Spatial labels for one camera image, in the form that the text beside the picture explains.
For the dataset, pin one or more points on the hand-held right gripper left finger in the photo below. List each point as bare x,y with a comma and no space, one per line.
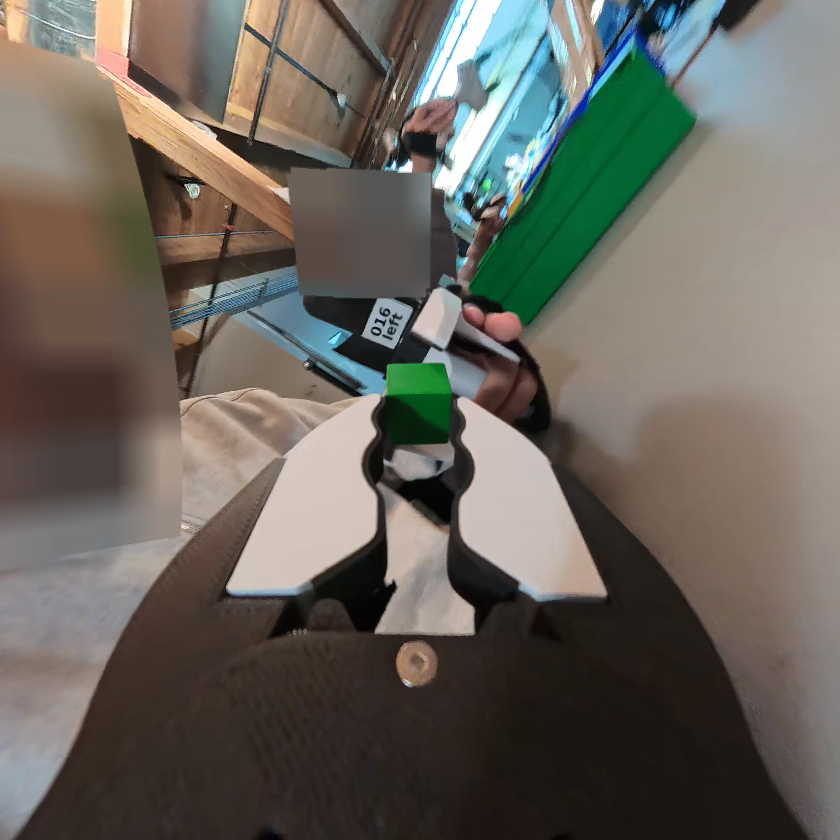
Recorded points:
308,512

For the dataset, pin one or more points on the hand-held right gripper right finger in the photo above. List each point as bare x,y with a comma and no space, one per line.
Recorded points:
525,512

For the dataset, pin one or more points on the green wooden cube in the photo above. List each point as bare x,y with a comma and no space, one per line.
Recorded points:
417,407

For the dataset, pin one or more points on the person's left hand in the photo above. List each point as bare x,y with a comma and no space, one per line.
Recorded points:
505,394

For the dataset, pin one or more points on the person's grey hoodie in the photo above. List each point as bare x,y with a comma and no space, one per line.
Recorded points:
229,426

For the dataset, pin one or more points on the green plastic bin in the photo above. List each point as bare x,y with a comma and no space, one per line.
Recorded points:
590,184

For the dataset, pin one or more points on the rectangular metal duct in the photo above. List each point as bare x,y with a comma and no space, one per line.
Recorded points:
190,52

